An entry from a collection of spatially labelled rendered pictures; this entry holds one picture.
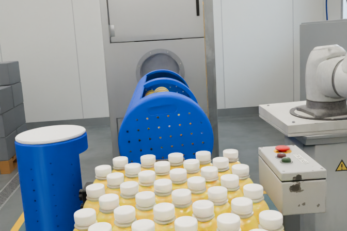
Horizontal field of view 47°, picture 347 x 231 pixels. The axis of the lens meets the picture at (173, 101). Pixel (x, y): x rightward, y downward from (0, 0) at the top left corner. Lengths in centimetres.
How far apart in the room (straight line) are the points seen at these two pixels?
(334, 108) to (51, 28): 533
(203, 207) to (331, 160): 100
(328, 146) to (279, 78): 514
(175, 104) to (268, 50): 555
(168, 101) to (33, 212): 79
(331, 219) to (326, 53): 65
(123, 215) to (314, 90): 112
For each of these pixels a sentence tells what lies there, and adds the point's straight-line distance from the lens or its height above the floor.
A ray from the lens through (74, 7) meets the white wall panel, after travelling 646.
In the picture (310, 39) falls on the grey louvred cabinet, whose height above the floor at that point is 127.
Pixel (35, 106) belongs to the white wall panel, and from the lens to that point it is 668.
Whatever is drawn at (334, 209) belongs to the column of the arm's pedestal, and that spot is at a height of 69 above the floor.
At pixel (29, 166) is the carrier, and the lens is 164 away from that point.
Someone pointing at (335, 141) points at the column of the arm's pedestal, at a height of 97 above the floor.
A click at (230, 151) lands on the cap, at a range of 105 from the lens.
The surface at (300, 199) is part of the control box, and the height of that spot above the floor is 104.
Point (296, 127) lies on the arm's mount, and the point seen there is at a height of 104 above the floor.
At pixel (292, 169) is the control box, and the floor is 110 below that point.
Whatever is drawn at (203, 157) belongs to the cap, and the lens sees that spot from 103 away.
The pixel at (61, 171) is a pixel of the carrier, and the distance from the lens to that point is 162.
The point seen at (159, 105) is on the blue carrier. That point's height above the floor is 120.
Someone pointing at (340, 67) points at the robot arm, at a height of 125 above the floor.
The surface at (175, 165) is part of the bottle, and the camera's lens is 103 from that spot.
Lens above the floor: 141
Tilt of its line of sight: 10 degrees down
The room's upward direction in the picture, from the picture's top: 3 degrees counter-clockwise
